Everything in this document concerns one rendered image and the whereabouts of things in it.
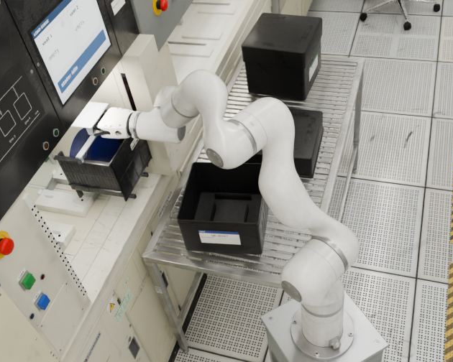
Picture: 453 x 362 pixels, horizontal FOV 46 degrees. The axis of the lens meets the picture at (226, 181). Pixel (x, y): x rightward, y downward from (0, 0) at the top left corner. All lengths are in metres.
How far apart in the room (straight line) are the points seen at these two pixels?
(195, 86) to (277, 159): 0.26
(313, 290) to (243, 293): 1.38
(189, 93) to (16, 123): 0.40
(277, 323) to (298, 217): 0.53
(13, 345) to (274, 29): 1.66
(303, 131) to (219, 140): 0.99
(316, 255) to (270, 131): 0.33
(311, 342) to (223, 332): 0.98
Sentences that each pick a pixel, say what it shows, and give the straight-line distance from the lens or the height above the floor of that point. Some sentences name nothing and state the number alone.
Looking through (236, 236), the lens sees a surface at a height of 0.86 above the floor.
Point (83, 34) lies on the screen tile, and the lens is 1.53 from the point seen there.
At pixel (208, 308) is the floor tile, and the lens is 2.67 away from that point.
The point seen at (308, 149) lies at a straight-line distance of 2.06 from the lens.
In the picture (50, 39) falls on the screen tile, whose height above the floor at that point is 1.63.
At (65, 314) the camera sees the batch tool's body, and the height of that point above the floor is 0.96.
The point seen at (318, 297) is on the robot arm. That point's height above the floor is 1.12.
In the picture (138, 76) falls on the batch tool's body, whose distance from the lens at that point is 1.74.
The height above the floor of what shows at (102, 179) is 1.09.
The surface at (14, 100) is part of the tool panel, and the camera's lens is 1.31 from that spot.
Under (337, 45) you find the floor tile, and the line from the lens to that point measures 4.19.
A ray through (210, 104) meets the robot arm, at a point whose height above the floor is 1.53.
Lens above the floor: 2.27
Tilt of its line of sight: 46 degrees down
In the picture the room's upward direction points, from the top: 11 degrees counter-clockwise
